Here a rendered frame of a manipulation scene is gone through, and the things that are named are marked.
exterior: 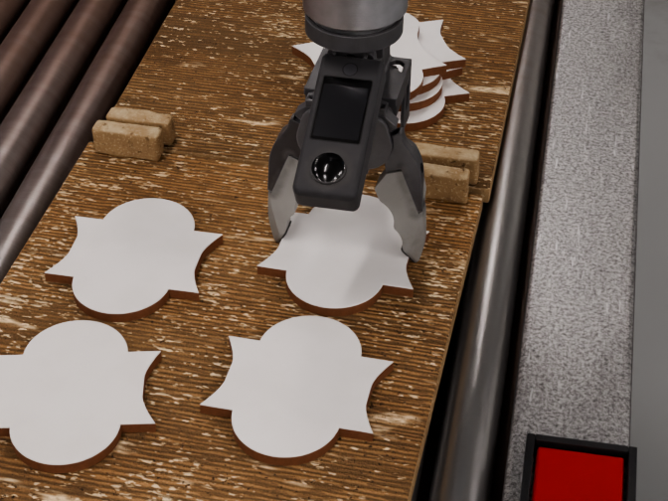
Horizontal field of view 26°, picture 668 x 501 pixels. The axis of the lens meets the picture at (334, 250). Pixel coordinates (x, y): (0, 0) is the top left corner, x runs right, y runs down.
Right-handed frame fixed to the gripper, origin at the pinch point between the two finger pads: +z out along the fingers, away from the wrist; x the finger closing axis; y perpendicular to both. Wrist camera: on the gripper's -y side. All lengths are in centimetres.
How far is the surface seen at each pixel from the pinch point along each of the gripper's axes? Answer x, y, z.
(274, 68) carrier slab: 12.5, 25.7, 0.0
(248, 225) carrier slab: 8.6, 2.1, 0.6
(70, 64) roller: 33.1, 25.2, 2.2
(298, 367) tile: 0.2, -14.0, 0.1
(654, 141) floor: -28, 162, 90
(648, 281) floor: -30, 118, 91
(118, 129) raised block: 21.9, 9.1, -2.2
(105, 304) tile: 16.0, -10.7, 0.0
